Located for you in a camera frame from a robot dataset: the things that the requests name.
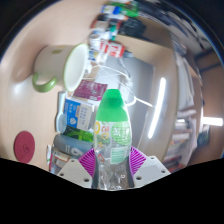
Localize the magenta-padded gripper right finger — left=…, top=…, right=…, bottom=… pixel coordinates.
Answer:
left=126, top=146, right=172, bottom=189

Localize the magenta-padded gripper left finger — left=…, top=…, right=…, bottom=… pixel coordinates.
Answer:
left=56, top=148, right=99, bottom=190

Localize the clear green-capped drink bottle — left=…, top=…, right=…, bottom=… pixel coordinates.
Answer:
left=93, top=88, right=133, bottom=192

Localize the flat round red coaster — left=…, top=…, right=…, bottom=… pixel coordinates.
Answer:
left=13, top=130, right=36, bottom=164

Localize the blue and white carton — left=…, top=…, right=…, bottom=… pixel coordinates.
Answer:
left=63, top=97, right=96, bottom=132

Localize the white LED light bar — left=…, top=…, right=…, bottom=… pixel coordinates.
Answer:
left=147, top=77, right=167, bottom=140

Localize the ceiling tube light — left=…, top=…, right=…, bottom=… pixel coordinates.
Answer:
left=202, top=116, right=224, bottom=127

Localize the magenta snack pouch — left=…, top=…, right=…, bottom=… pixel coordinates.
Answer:
left=72, top=79, right=108, bottom=102

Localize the red and white canister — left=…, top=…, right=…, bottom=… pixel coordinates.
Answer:
left=99, top=39, right=126, bottom=58

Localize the white pill bottle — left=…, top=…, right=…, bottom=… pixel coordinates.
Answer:
left=87, top=32, right=102, bottom=51

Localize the green plastic container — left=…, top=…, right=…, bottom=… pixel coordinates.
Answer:
left=114, top=2, right=139, bottom=18

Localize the white cable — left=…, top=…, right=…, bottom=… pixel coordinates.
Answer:
left=89, top=63, right=154, bottom=109

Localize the white mug with green handle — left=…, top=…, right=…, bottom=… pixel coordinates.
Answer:
left=31, top=43, right=90, bottom=94

